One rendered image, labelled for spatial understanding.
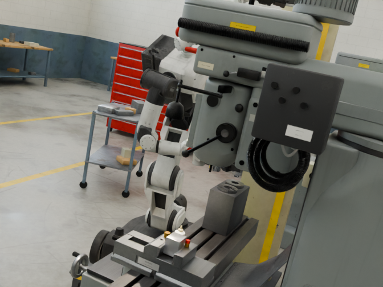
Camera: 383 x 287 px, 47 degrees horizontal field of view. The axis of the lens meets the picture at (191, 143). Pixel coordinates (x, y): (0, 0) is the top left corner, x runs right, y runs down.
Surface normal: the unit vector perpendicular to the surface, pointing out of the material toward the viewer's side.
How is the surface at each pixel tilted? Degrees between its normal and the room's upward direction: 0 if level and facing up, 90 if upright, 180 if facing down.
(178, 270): 90
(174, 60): 35
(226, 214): 90
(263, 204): 90
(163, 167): 61
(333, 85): 90
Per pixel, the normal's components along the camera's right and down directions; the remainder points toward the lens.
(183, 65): 0.02, -0.69
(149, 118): -0.03, 0.28
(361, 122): -0.40, 0.13
